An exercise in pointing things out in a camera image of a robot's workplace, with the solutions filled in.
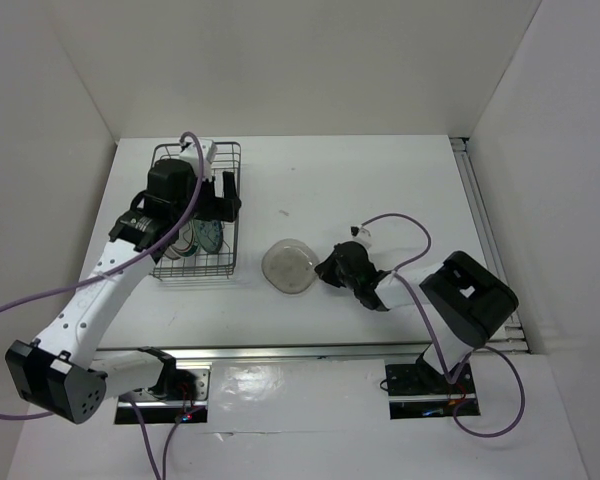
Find blue white patterned plate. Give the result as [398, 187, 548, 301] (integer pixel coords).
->
[194, 219, 224, 254]

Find green red rimmed white plate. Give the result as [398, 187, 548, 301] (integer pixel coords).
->
[165, 222, 200, 261]

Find clear glass square plate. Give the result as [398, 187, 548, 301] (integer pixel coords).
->
[261, 238, 319, 295]

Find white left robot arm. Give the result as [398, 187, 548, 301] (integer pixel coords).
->
[5, 160, 241, 424]

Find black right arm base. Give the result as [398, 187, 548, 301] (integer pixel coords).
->
[379, 360, 476, 398]

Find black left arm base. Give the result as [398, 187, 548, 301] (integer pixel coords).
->
[141, 348, 200, 401]

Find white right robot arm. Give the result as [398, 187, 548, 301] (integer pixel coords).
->
[315, 241, 519, 392]

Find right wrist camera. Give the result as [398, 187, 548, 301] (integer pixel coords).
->
[350, 225, 372, 249]

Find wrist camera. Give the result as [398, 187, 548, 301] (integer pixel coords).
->
[178, 137, 217, 181]
[350, 225, 372, 249]

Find grey wire dish rack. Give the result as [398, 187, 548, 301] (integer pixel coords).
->
[152, 140, 241, 280]

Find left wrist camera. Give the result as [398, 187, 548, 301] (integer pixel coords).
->
[178, 137, 217, 181]

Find aluminium front rail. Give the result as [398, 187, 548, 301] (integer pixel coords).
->
[99, 342, 431, 364]

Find aluminium rail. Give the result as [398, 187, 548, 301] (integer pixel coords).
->
[449, 137, 530, 353]
[99, 342, 431, 364]

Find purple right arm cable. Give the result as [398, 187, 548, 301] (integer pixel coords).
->
[359, 213, 525, 439]

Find aluminium right side rail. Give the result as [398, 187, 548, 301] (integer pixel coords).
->
[449, 137, 530, 353]

